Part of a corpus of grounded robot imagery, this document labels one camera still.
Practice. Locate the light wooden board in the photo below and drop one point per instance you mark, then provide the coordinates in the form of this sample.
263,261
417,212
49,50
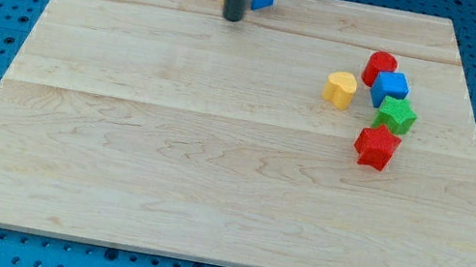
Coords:
158,126

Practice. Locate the yellow heart block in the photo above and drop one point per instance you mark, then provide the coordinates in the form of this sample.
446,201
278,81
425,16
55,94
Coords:
340,89

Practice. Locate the red star block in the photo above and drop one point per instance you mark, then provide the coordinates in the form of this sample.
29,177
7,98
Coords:
376,146

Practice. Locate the blue cube block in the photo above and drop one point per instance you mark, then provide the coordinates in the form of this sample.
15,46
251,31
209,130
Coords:
388,84

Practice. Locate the red cylinder block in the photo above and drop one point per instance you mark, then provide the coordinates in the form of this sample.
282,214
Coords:
380,61

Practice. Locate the green star block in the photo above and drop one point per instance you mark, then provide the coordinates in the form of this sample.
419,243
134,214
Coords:
396,114

